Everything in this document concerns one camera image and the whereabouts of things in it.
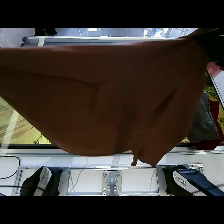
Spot grey garment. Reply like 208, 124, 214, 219
187, 92, 221, 144

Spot brown T-shirt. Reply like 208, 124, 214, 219
0, 28, 214, 168

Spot black cable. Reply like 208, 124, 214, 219
0, 154, 22, 181

